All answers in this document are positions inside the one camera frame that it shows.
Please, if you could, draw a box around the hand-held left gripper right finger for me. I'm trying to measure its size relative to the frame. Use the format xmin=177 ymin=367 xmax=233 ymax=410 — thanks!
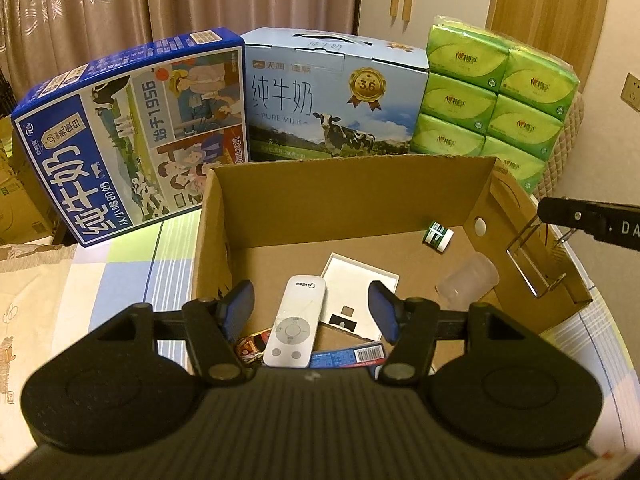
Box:
xmin=367 ymin=282 xmax=541 ymax=386

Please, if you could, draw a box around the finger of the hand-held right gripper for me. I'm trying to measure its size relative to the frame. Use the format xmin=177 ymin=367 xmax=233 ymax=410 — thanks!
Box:
xmin=537 ymin=197 xmax=602 ymax=234

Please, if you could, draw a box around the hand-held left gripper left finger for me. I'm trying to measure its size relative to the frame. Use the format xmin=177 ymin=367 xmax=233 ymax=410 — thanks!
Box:
xmin=97 ymin=280 xmax=256 ymax=386

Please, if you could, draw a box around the red round snack packet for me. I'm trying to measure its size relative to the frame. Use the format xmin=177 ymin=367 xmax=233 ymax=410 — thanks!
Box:
xmin=234 ymin=329 xmax=274 ymax=364

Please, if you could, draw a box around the white remote control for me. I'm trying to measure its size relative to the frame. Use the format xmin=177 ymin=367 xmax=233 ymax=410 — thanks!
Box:
xmin=263 ymin=275 xmax=327 ymax=369

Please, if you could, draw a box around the blue barcode packet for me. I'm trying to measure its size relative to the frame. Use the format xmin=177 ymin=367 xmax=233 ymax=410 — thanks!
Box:
xmin=310 ymin=341 xmax=389 ymax=372

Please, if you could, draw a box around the clear plastic cup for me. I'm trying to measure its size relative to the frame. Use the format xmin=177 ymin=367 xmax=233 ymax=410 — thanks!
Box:
xmin=436 ymin=252 xmax=501 ymax=311

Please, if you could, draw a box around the small green white box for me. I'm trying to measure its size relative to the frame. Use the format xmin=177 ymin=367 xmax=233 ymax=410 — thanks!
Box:
xmin=423 ymin=220 xmax=455 ymax=254

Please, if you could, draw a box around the brown cardboard box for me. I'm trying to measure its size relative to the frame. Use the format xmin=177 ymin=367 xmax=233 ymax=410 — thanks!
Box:
xmin=190 ymin=155 xmax=594 ymax=376

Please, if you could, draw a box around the stack of green tissue packs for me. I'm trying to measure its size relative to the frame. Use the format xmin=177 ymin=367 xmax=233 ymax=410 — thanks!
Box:
xmin=410 ymin=14 xmax=581 ymax=199

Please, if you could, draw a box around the wooden door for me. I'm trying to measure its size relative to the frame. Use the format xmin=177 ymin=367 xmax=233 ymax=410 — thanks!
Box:
xmin=486 ymin=0 xmax=615 ymax=88

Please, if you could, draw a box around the dark blue milk carton box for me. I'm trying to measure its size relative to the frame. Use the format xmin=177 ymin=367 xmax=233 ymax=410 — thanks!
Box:
xmin=10 ymin=27 xmax=247 ymax=249

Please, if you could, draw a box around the beige printed cloth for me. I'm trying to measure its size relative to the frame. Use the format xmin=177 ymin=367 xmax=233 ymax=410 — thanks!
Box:
xmin=0 ymin=242 xmax=82 ymax=413

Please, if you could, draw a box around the light blue milk carton box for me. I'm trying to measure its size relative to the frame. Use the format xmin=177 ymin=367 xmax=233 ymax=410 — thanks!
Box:
xmin=240 ymin=27 xmax=431 ymax=163

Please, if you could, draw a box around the flattened cardboard carton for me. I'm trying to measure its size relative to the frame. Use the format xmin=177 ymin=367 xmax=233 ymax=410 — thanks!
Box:
xmin=0 ymin=122 xmax=62 ymax=247

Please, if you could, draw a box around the beige curtain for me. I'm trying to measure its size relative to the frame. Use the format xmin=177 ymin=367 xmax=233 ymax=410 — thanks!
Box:
xmin=0 ymin=0 xmax=364 ymax=98

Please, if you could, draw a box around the wall socket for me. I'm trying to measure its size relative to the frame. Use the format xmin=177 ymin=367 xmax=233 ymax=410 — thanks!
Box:
xmin=620 ymin=72 xmax=640 ymax=112

